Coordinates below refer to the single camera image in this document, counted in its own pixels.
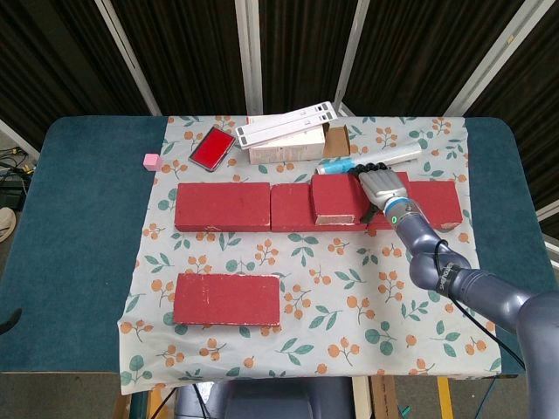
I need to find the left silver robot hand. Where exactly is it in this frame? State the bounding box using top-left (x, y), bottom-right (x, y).
top-left (0, 308), bottom-right (24, 336)

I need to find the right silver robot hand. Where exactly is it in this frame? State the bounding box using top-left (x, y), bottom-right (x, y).
top-left (348, 161), bottom-right (412, 223)

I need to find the red brick with bare end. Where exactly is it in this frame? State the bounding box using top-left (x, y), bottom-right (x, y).
top-left (308, 170), bottom-right (411, 227)

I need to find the red brick with chipped edges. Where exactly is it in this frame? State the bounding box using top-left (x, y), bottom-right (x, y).
top-left (172, 272), bottom-right (282, 327)

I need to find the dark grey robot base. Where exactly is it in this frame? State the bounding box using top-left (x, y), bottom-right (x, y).
top-left (174, 375), bottom-right (355, 419)

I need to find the red brick with white scratches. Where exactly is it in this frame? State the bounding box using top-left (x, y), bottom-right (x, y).
top-left (173, 182), bottom-right (272, 232)

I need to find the clear film roll blue label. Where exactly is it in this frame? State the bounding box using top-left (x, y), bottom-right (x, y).
top-left (314, 143), bottom-right (423, 176)

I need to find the brown cardboard box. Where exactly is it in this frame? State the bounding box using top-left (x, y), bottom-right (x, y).
top-left (321, 124), bottom-right (352, 158)

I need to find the teal velvet table cover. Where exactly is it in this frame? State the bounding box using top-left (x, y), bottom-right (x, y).
top-left (0, 115), bottom-right (559, 376)

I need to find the white printed cardboard box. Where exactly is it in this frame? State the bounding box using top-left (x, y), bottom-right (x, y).
top-left (246, 115), bottom-right (328, 165)

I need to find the white folding stand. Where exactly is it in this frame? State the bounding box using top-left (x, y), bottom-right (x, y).
top-left (234, 100), bottom-right (340, 152)

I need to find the red ink pad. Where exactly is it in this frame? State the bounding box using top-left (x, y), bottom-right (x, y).
top-left (188, 126), bottom-right (235, 172)

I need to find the floral berry-print tablecloth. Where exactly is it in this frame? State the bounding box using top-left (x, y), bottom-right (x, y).
top-left (117, 113), bottom-right (503, 396)

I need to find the white partition frame post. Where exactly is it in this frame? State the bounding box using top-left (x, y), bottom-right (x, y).
top-left (447, 0), bottom-right (534, 117)
top-left (334, 0), bottom-right (366, 117)
top-left (234, 0), bottom-right (266, 117)
top-left (95, 0), bottom-right (163, 117)

